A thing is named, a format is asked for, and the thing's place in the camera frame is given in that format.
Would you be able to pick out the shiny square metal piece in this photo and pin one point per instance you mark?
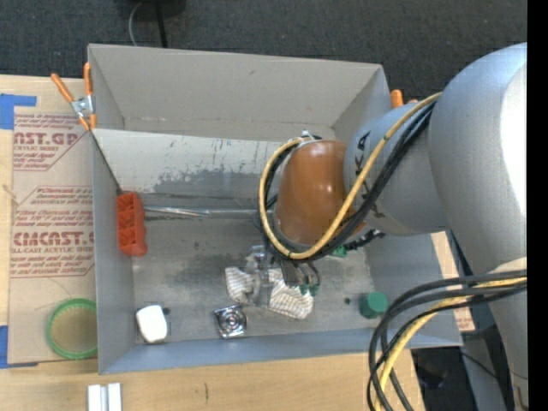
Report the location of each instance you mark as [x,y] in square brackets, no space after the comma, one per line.
[231,321]

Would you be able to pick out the grey metal bin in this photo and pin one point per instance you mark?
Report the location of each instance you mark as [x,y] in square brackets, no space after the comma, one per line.
[192,246]

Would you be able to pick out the green plastic cup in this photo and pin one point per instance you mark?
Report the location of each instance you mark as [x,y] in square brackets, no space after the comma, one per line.
[373,305]

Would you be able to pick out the white rounded plastic box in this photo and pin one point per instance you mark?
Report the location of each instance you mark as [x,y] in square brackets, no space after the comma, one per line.
[150,323]

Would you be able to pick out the orange ribbed plastic block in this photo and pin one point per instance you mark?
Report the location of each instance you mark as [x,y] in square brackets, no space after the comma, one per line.
[130,225]

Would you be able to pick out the white red-striped cloth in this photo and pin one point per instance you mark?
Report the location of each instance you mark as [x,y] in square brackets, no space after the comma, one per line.
[291,302]

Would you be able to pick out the black cylinder on white bracket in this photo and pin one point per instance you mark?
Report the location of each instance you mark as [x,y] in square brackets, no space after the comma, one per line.
[367,236]

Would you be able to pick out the brown cardboard board red print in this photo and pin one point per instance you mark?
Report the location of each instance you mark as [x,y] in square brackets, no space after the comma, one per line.
[47,212]

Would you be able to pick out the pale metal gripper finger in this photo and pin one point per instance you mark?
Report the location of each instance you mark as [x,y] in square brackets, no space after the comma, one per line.
[255,258]
[268,287]

